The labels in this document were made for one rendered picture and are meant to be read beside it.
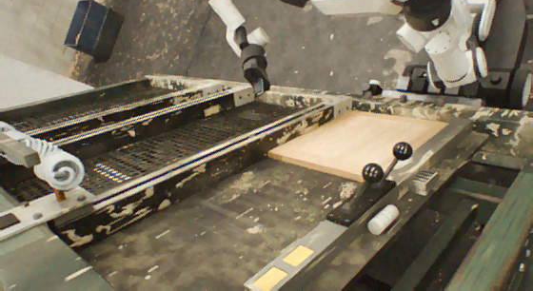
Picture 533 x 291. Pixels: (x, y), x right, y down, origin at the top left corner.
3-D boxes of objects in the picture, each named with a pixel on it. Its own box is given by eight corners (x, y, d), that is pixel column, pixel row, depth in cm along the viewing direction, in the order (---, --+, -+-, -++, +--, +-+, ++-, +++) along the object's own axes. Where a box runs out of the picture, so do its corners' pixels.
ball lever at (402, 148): (386, 191, 83) (419, 146, 75) (378, 198, 81) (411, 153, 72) (372, 180, 85) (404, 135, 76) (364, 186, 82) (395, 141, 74)
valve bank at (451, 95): (505, 91, 145) (495, 67, 127) (496, 127, 144) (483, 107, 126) (382, 82, 178) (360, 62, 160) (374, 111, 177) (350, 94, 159)
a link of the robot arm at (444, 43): (422, 30, 80) (441, 64, 89) (457, -3, 78) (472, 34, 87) (402, 18, 84) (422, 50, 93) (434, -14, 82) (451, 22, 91)
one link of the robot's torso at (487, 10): (454, 9, 202) (447, -5, 193) (497, 6, 189) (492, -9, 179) (444, 45, 201) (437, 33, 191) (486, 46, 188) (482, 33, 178)
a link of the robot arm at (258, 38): (250, 71, 141) (247, 52, 148) (274, 56, 136) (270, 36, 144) (230, 53, 133) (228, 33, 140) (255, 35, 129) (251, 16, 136)
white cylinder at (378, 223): (381, 237, 73) (400, 219, 79) (381, 223, 72) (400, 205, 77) (366, 232, 75) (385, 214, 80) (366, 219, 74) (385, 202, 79)
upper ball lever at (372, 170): (358, 216, 75) (391, 168, 67) (347, 224, 73) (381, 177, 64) (343, 203, 77) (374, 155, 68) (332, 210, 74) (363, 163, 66)
